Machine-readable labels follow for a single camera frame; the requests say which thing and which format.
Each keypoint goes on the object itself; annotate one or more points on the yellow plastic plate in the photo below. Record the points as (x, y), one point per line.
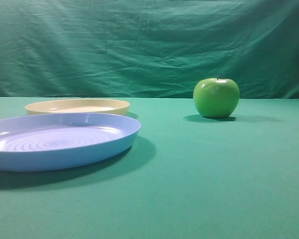
(92, 105)

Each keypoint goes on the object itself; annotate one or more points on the blue plastic plate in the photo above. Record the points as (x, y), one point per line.
(64, 140)

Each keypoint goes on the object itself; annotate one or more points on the green apple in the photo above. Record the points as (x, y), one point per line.
(216, 98)

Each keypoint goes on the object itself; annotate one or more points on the green table cloth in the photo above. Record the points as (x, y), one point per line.
(185, 177)

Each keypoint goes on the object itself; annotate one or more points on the green backdrop cloth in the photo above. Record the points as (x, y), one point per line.
(147, 48)

